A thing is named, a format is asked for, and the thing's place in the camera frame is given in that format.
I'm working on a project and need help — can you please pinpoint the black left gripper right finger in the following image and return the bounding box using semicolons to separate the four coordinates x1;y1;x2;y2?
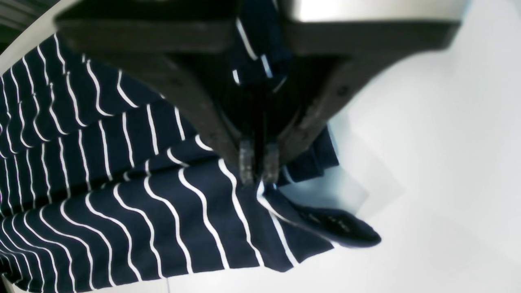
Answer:
262;20;462;184

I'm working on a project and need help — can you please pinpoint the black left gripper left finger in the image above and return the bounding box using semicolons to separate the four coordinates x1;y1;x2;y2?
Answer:
54;8;255;185

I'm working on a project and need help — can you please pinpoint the navy white striped T-shirt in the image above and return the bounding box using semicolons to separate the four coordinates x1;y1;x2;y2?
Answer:
0;0;382;293

